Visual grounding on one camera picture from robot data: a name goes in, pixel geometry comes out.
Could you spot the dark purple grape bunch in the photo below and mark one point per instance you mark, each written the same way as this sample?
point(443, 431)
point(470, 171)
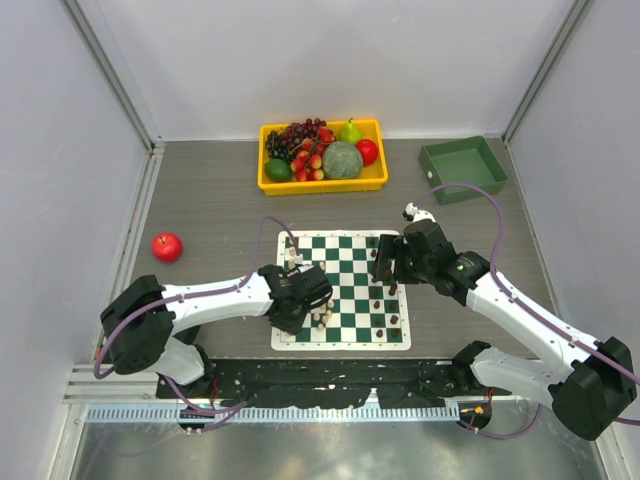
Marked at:
point(285, 143)

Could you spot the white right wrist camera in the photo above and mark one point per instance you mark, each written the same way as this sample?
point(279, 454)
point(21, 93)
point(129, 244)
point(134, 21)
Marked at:
point(413, 214)

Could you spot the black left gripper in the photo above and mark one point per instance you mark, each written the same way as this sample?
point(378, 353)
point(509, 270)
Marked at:
point(293, 327)

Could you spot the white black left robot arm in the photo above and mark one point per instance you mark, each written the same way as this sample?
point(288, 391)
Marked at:
point(145, 323)

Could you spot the green square box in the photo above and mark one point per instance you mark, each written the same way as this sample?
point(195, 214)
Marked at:
point(470, 161)

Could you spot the green pear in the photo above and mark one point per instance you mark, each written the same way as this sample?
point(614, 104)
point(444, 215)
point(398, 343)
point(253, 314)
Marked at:
point(350, 133)

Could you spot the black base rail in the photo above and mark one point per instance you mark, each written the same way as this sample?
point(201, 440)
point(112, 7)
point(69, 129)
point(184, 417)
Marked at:
point(334, 383)

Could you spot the green melon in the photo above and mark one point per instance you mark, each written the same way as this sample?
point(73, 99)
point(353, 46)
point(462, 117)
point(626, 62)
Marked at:
point(342, 161)

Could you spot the yellow plastic fruit tray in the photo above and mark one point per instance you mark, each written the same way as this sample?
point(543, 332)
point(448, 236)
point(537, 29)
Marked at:
point(372, 177)

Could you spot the red apple in tray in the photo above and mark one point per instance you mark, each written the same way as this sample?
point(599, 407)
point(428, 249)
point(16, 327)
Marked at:
point(369, 151)

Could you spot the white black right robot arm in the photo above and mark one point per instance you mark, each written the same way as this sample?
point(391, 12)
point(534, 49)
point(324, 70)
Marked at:
point(587, 383)

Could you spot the red apple on table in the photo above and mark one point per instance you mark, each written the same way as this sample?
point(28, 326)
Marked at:
point(167, 247)

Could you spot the green white chess mat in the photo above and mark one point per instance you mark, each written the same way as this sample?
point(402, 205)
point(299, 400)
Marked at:
point(353, 320)

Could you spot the red cherries cluster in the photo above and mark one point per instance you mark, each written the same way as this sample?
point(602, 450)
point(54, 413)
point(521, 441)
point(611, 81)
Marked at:
point(307, 164)

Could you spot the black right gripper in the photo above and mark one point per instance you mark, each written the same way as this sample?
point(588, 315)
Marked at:
point(394, 246)

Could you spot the green lime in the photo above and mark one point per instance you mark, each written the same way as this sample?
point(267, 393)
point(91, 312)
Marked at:
point(278, 170)

